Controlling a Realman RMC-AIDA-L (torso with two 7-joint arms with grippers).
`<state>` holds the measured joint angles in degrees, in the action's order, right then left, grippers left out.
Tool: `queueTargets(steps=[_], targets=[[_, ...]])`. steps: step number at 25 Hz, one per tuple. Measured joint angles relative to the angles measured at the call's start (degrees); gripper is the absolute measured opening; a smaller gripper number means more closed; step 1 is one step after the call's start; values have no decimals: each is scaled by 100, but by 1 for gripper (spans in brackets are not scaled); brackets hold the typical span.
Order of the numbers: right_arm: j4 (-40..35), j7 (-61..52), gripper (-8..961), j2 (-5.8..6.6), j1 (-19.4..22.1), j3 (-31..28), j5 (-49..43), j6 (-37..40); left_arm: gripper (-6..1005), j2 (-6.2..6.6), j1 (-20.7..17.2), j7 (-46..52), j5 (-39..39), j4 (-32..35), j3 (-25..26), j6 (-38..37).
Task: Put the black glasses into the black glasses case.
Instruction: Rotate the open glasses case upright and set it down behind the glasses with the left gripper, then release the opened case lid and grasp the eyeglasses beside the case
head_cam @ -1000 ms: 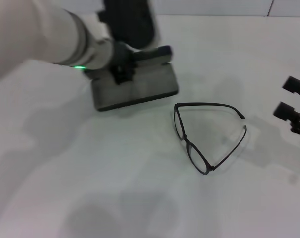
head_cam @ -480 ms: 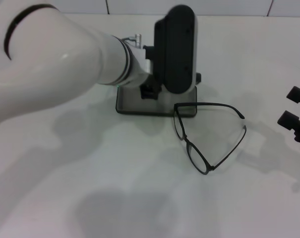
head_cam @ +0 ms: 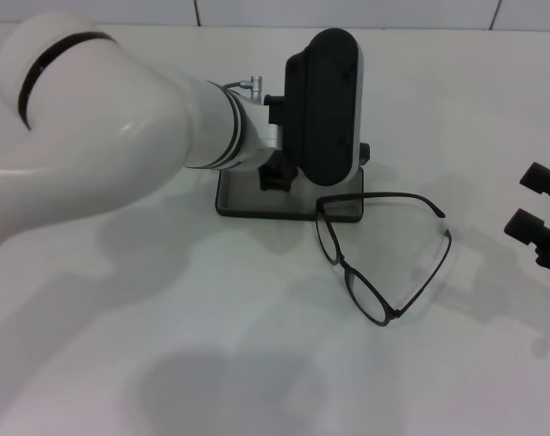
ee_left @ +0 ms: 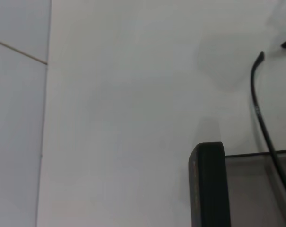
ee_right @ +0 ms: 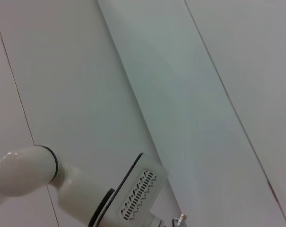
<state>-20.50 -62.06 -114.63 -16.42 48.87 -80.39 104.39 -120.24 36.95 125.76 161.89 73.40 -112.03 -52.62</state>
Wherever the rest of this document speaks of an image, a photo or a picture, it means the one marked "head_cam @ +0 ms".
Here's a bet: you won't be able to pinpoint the black glasses case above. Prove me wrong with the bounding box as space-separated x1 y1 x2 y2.
215 167 365 223

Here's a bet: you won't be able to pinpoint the black glasses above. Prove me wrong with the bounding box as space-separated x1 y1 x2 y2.
314 192 454 328

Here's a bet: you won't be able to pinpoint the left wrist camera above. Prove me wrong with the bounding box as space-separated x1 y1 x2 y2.
265 27 365 187

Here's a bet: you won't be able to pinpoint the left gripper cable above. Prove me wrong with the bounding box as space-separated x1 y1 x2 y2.
222 80 256 97

